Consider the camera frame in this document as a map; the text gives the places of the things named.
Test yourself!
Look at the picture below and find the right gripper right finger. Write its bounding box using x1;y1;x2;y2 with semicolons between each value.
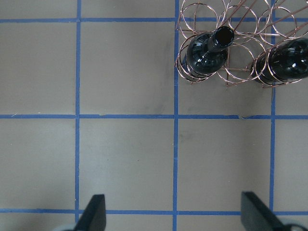
241;192;284;231

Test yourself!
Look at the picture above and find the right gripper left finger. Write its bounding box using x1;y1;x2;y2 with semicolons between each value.
75;194;106;231

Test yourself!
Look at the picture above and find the dark wine bottle middle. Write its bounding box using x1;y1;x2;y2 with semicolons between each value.
251;38;308;85

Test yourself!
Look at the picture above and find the dark wine bottle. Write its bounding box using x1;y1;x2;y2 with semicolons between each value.
185;26;234;77
251;38;308;85

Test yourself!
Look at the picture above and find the dark wine bottle front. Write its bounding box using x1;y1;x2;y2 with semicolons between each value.
185;26;234;77

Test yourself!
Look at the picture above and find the copper wire bottle basket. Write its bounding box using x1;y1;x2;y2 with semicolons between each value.
175;0;308;88

